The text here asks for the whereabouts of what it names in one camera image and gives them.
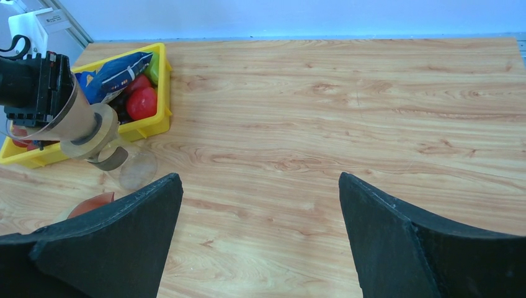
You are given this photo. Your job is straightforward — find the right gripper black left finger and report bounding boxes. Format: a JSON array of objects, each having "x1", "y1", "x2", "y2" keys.
[{"x1": 1, "y1": 173, "x2": 183, "y2": 297}]

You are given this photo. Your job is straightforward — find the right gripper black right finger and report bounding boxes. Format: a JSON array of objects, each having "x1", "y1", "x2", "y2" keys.
[{"x1": 339, "y1": 173, "x2": 525, "y2": 297}]

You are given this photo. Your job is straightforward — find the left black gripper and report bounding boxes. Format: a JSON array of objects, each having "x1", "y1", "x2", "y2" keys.
[{"x1": 1, "y1": 52, "x2": 75, "y2": 127}]

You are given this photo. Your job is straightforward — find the brown paper filter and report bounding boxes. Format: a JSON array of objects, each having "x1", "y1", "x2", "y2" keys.
[{"x1": 35, "y1": 73, "x2": 97, "y2": 142}]

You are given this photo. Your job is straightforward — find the brown glass dripper on base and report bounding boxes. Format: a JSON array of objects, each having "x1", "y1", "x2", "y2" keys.
[{"x1": 51, "y1": 192, "x2": 115, "y2": 224}]

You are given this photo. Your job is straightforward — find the red strawberries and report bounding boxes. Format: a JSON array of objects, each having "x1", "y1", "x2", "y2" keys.
[{"x1": 11, "y1": 125, "x2": 33, "y2": 148}]

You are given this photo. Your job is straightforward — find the yellow plastic basket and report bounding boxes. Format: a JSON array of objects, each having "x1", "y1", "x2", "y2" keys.
[{"x1": 1, "y1": 43, "x2": 172, "y2": 169}]

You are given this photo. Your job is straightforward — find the blue chips bag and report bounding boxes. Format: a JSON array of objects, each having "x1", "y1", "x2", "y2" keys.
[{"x1": 75, "y1": 52, "x2": 153, "y2": 104}]

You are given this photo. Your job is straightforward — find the red tomato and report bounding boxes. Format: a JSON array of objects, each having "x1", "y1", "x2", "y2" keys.
[{"x1": 126, "y1": 87, "x2": 158, "y2": 120}]

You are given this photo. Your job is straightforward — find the green pepper in basket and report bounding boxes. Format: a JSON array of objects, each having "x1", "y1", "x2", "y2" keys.
[{"x1": 143, "y1": 52, "x2": 159, "y2": 86}]

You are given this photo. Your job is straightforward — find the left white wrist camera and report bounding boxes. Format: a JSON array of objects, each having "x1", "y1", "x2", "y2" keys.
[{"x1": 8, "y1": 7, "x2": 71, "y2": 54}]

